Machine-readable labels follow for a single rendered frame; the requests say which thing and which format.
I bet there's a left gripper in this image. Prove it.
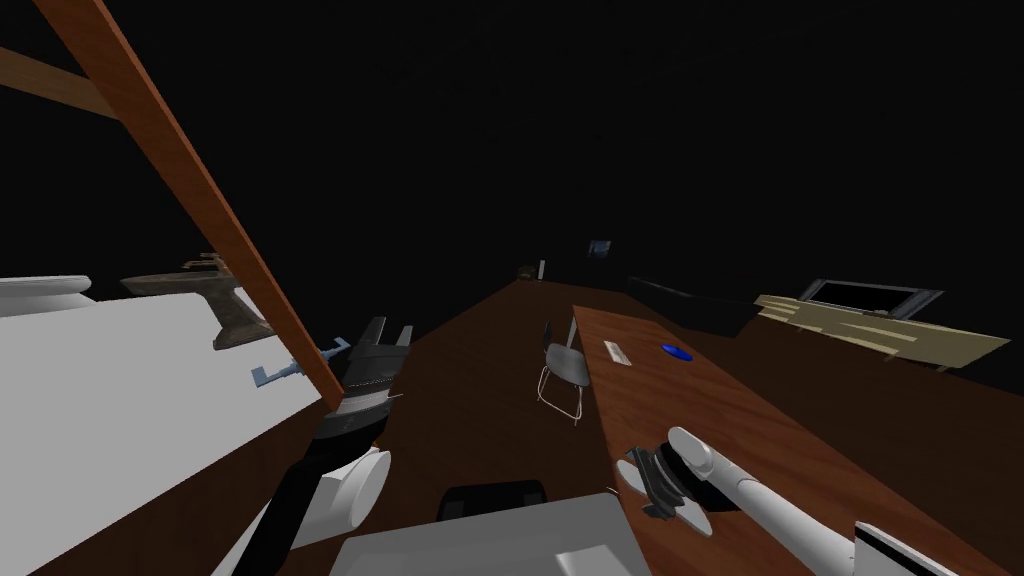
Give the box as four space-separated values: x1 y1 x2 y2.
342 316 414 403

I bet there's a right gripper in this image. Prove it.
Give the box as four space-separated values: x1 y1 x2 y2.
615 444 714 538

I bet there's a brown wooden table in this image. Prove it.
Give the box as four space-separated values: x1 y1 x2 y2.
571 303 1011 576

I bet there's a grey chair with white legs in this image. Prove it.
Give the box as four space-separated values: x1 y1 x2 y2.
536 319 593 427

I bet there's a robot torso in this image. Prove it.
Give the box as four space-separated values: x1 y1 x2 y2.
327 479 654 576

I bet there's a brown wooden beam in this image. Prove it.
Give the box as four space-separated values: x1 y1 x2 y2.
0 0 347 414

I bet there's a beige stand with television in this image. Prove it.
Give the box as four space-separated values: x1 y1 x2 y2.
754 278 1013 374

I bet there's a white topped counter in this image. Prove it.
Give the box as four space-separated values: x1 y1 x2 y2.
0 289 339 576

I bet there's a white bowl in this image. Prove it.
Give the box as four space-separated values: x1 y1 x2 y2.
0 275 95 318

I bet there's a pale blue bracket-shaped object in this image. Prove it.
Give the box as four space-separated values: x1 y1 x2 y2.
251 336 353 390

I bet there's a brown pedestal bowl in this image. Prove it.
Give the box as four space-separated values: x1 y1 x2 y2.
119 251 275 353

